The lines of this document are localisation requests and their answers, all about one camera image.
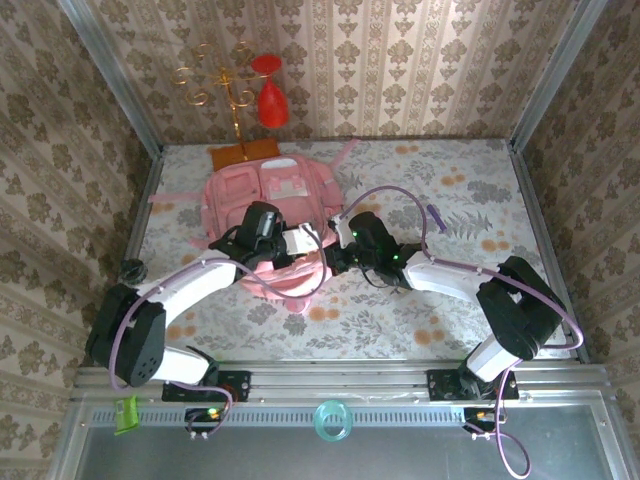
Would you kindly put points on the pink school backpack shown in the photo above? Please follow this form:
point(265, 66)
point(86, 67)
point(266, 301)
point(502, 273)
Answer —
point(230, 195)

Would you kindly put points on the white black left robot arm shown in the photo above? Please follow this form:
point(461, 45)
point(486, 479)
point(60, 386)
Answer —
point(200, 280)

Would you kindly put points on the purple pen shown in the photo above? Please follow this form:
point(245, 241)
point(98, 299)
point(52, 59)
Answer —
point(437, 217)

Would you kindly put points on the black round cap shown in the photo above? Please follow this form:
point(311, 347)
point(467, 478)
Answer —
point(134, 272)

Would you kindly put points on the black electronics board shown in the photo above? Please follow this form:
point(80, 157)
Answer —
point(200, 417)
point(480, 417)

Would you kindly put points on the metal tray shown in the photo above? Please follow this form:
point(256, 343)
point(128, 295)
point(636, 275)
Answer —
point(300, 460)

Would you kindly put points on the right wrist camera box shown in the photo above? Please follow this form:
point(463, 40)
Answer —
point(342, 230)

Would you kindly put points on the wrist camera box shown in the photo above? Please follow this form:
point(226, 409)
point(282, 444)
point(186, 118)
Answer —
point(300, 240)
point(342, 230)

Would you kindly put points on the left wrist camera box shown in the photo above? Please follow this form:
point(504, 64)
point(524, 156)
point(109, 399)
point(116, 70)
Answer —
point(300, 240)

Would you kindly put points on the aluminium front rail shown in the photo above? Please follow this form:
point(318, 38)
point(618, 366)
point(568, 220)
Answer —
point(340, 382)

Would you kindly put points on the aluminium side rail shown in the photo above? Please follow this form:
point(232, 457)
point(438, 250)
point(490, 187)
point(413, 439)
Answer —
point(537, 215)
point(145, 200)

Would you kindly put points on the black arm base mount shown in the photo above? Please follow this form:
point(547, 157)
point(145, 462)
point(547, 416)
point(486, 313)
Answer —
point(235, 385)
point(442, 385)

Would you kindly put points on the aluminium frame post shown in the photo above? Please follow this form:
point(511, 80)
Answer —
point(555, 75)
point(115, 80)

